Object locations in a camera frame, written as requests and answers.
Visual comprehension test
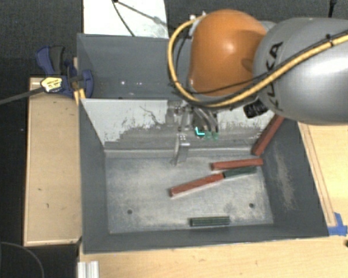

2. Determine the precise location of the dark green flat block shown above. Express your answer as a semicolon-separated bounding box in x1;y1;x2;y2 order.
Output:
189;216;231;228
222;166;259;180

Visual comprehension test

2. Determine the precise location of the black cylinder on white bracket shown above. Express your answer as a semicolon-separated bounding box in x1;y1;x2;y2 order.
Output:
242;102;268;119

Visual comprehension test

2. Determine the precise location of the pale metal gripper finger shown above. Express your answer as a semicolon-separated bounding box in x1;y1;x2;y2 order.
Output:
170;134;183;167
179;139;191;162

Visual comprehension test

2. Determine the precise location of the long red-brown flat block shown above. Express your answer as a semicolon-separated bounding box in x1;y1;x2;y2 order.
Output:
168;172;226;199

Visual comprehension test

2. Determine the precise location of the grey metal bin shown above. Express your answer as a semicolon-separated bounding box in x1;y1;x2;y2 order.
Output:
76;32;331;255

